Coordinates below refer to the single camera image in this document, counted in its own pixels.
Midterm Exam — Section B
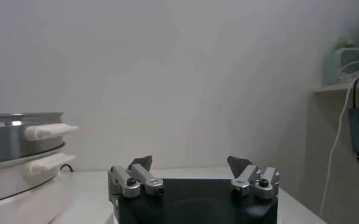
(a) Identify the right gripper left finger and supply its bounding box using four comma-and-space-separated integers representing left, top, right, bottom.
107, 155, 165, 212

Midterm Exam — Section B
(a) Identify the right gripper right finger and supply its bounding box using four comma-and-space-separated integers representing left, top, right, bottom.
227, 155, 280, 200

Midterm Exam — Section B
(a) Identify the stainless steel steamer basket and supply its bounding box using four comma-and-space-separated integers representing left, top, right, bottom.
0, 111, 79, 166

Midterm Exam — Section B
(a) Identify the white electric cooker base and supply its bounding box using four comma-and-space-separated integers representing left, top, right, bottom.
0, 142, 76, 224

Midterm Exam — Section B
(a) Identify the pale green appliance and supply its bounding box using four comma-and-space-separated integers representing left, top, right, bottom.
324, 35, 359, 86

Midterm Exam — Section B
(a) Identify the white hanging cable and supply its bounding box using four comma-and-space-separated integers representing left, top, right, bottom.
318, 60, 359, 219

